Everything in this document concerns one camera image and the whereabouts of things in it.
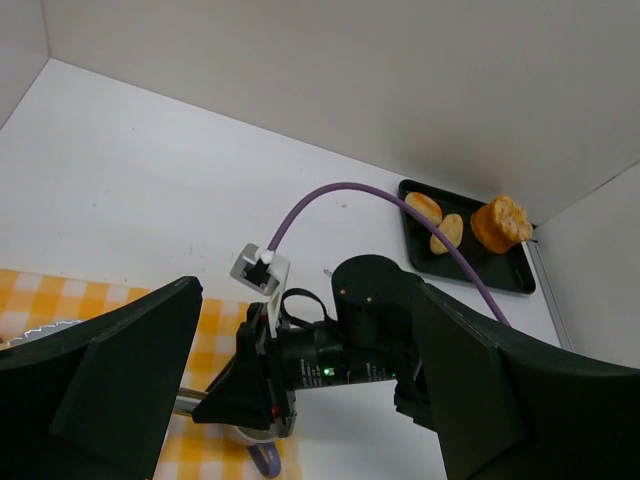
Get white plate blue rim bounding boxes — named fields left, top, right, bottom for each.
left=1, top=320, right=81, bottom=350

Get yellow checkered cloth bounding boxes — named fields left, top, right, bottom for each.
left=0, top=268, right=304, bottom=480

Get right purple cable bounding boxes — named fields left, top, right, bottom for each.
left=267, top=182, right=511, bottom=327

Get metal tongs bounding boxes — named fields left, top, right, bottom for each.
left=172, top=387, right=207, bottom=417

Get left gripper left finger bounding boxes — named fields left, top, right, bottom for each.
left=1, top=276, right=202, bottom=479

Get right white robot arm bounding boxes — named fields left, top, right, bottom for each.
left=191, top=255, right=435, bottom=438

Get round bread roll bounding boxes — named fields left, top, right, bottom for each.
left=404, top=192, right=443, bottom=226

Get oval bread middle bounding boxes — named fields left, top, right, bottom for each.
left=429, top=214, right=464, bottom=255

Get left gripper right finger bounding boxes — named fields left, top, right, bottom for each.
left=414, top=284, right=639, bottom=479

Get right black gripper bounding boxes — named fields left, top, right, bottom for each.
left=191, top=303, right=297, bottom=438

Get tall orange muffin bread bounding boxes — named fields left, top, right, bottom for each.
left=470, top=195, right=533, bottom=255

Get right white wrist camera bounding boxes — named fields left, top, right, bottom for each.
left=230, top=243, right=290, bottom=338

